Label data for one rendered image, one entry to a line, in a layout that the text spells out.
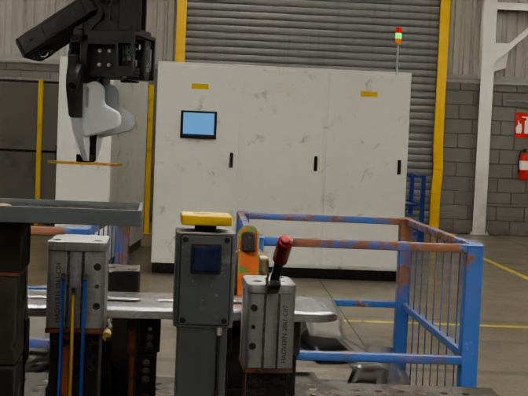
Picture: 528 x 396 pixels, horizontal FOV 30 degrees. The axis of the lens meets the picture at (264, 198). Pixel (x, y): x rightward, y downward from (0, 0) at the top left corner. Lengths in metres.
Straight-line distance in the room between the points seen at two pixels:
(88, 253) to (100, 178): 8.05
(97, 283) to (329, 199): 8.13
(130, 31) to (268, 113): 8.21
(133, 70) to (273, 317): 0.40
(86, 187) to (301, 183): 2.02
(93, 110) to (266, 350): 0.41
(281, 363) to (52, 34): 0.53
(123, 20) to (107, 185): 8.20
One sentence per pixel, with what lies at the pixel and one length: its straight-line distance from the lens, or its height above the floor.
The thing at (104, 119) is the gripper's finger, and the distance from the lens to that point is 1.16.
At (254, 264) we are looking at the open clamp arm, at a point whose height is 1.05.
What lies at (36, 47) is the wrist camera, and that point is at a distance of 1.21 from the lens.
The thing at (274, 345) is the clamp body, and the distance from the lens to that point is 1.34.
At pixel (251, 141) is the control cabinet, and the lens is 9.33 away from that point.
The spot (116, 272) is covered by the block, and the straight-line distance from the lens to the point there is 1.66.
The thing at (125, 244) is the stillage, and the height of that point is 0.78.
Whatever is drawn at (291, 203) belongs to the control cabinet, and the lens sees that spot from 9.37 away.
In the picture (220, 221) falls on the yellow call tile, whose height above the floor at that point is 1.15.
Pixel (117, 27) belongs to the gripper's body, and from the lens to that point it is 1.17.
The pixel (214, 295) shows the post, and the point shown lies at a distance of 1.16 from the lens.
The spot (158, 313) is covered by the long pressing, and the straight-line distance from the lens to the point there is 1.44.
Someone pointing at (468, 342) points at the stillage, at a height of 0.62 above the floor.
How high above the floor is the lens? 1.24
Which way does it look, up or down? 3 degrees down
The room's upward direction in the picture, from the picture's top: 2 degrees clockwise
